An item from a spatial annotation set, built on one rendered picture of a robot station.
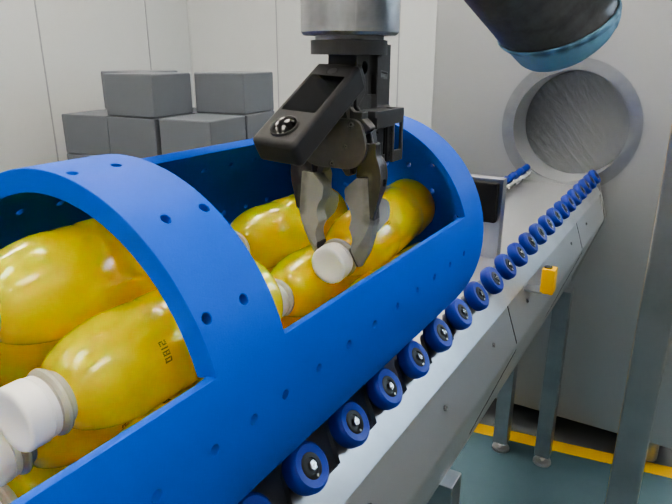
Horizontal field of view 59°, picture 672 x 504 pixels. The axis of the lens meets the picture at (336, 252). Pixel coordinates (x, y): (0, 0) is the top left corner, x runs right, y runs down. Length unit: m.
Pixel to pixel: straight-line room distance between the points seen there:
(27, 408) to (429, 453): 0.50
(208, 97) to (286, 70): 1.66
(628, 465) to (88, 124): 3.68
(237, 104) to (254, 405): 3.70
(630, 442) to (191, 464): 1.19
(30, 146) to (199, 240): 4.46
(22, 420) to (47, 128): 4.58
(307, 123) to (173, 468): 0.29
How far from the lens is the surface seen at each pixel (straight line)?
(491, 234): 1.17
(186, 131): 3.77
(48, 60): 4.95
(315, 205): 0.59
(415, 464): 0.71
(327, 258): 0.58
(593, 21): 0.54
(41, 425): 0.36
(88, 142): 4.31
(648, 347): 1.33
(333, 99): 0.52
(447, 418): 0.79
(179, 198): 0.39
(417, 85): 5.23
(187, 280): 0.35
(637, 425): 1.42
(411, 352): 0.70
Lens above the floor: 1.30
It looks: 18 degrees down
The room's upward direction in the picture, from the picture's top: straight up
